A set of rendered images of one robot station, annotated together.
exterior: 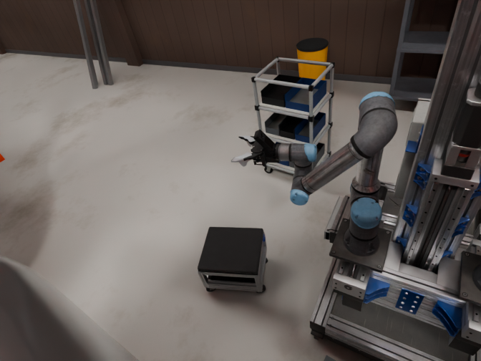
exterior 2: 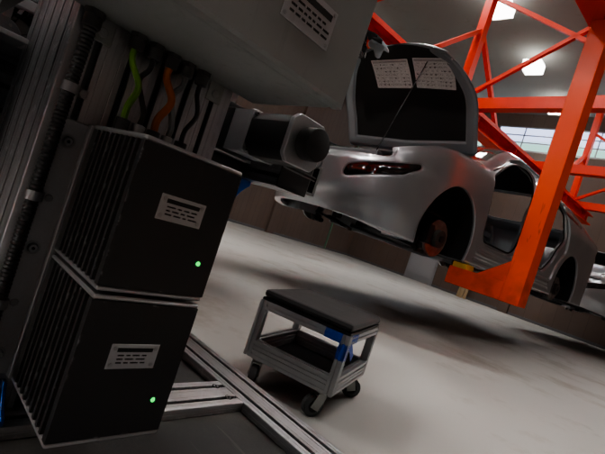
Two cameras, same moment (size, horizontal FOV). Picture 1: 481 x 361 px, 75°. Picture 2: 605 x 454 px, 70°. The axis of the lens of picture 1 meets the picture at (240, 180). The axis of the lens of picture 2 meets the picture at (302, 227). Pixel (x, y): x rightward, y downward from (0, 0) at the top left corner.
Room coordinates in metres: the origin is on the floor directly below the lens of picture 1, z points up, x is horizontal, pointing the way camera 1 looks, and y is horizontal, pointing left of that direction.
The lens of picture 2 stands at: (1.28, -1.48, 0.59)
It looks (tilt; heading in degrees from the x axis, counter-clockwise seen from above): 0 degrees down; 97
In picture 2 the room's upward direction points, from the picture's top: 18 degrees clockwise
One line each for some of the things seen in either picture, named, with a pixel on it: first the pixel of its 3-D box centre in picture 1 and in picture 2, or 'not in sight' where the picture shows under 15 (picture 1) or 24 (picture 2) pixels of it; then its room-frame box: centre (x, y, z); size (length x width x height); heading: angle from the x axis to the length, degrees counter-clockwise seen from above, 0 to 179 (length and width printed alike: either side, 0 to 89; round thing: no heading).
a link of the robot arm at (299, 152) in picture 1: (303, 152); not in sight; (1.02, -0.28, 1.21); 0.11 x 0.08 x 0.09; 68
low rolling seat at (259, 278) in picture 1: (235, 260); (314, 346); (1.27, 0.15, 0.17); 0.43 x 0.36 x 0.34; 73
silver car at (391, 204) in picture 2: not in sight; (462, 203); (2.41, 4.01, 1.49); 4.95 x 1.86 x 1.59; 48
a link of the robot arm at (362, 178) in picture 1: (369, 158); not in sight; (0.92, -0.52, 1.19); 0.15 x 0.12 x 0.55; 158
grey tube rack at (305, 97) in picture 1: (294, 126); not in sight; (2.25, -0.56, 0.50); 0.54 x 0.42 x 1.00; 48
